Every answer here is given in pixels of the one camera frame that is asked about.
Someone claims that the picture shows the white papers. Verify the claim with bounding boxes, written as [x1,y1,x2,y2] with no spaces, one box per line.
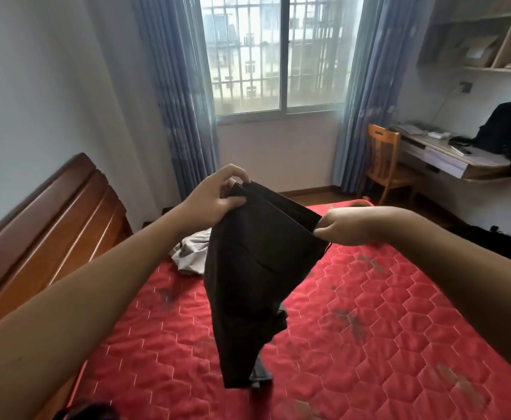
[394,122,452,141]

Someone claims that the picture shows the person's right hand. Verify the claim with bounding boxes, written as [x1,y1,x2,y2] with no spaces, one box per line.
[312,206,396,247]

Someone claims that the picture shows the blue curtain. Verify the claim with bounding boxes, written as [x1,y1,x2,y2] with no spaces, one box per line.
[331,0,436,195]
[130,0,222,200]

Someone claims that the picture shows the small wooden desk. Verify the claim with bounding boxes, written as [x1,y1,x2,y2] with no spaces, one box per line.
[389,124,511,184]

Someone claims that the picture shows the black backpack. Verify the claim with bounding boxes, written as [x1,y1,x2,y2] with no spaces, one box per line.
[449,101,511,163]

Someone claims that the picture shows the dark grey trousers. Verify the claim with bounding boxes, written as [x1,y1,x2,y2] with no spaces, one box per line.
[203,180,332,390]

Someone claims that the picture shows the person's left forearm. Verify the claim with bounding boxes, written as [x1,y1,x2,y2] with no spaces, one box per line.
[0,205,196,420]

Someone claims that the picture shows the flat cardboard box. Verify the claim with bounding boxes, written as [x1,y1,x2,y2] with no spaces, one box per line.
[458,35,501,69]

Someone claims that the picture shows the red quilted mattress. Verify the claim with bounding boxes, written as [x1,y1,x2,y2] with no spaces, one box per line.
[65,201,511,420]

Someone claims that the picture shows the person's left hand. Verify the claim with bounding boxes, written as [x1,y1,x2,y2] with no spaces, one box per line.
[176,164,252,233]

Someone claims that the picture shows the wooden headboard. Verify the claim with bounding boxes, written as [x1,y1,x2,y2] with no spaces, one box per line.
[0,152,135,420]

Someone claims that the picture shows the thin white cable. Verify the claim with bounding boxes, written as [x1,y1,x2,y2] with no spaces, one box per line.
[430,85,463,125]

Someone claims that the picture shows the wooden chair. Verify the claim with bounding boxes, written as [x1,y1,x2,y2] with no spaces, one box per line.
[361,122,423,207]

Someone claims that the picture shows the person's right forearm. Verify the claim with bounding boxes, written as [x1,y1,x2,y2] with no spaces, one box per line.
[382,206,511,386]

